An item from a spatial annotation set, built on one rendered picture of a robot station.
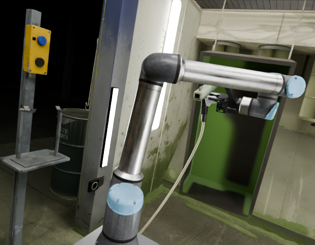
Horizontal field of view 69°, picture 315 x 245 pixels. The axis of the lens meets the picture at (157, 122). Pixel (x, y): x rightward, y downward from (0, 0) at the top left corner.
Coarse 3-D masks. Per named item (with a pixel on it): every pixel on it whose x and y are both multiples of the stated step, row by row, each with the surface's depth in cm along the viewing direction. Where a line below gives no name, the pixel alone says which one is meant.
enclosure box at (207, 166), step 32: (224, 64) 189; (256, 64) 179; (288, 64) 141; (256, 96) 186; (192, 128) 192; (224, 128) 204; (256, 128) 193; (192, 160) 224; (224, 160) 213; (256, 160) 201; (192, 192) 205; (224, 192) 209; (256, 192) 173
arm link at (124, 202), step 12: (108, 192) 94; (120, 192) 94; (132, 192) 96; (108, 204) 91; (120, 204) 89; (132, 204) 90; (108, 216) 91; (120, 216) 89; (132, 216) 91; (108, 228) 92; (120, 228) 90; (132, 228) 92; (120, 240) 91
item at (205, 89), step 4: (200, 88) 117; (204, 88) 120; (208, 88) 121; (212, 88) 127; (196, 92) 116; (200, 92) 115; (204, 92) 117; (208, 92) 122; (200, 96) 115; (204, 96) 119; (196, 100) 117; (200, 100) 116; (204, 100) 127; (204, 104) 127; (204, 108) 128; (204, 112) 129; (204, 116) 131; (204, 120) 132
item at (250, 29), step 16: (208, 16) 273; (224, 16) 265; (240, 16) 256; (256, 16) 249; (272, 16) 241; (288, 16) 234; (304, 16) 228; (208, 32) 275; (224, 32) 266; (240, 32) 257; (256, 32) 250; (272, 32) 242; (288, 32) 235; (304, 32) 229; (240, 48) 296; (256, 48) 278; (304, 48) 237
